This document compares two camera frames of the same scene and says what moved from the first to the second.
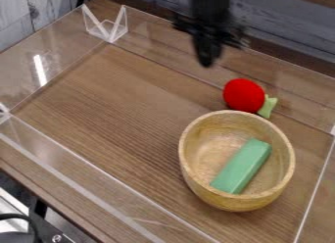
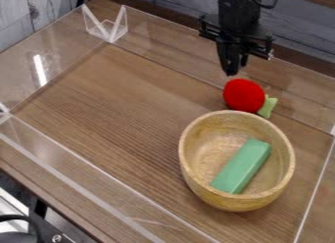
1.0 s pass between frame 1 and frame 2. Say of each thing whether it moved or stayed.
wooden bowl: stayed
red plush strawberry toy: stayed
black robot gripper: moved
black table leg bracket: stayed
